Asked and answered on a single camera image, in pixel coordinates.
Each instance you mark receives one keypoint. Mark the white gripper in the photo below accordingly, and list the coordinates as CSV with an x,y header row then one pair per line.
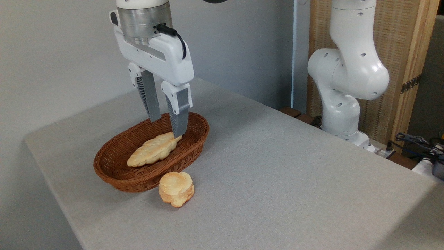
x,y
163,59

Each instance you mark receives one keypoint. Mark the round golden bread roll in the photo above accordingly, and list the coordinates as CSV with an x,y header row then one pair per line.
x,y
176,187

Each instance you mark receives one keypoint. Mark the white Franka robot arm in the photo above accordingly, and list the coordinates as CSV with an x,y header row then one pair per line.
x,y
350,73

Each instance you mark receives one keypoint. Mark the long braided bread loaf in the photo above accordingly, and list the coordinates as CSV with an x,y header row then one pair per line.
x,y
152,151

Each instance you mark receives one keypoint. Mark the brown wicker oval basket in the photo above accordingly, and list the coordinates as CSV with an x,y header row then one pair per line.
x,y
114,159

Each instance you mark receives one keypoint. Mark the black plug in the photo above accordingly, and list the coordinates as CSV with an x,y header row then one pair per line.
x,y
389,146

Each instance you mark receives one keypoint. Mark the dark metal screen hinge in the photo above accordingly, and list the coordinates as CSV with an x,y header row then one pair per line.
x,y
411,84

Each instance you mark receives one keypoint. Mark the grey box device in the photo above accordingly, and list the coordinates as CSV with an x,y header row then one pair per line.
x,y
438,170

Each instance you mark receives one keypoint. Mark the bamboo folding screen wooden frame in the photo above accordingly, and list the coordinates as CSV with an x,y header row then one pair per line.
x,y
393,34

